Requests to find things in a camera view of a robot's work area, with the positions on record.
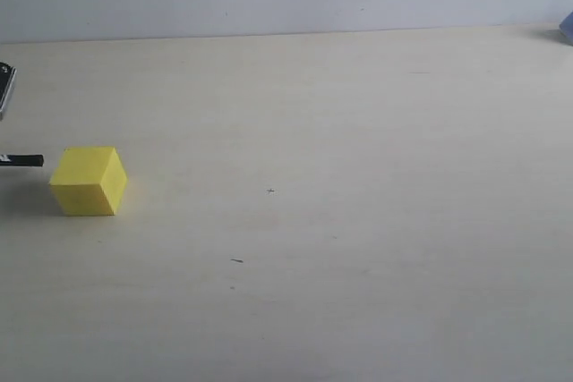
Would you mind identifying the yellow foam cube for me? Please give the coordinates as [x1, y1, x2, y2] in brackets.
[49, 147, 127, 216]

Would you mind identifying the black and white whiteboard marker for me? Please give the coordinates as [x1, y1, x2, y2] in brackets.
[0, 154, 44, 167]

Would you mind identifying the white folded paper card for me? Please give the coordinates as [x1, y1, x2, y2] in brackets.
[559, 13, 573, 45]

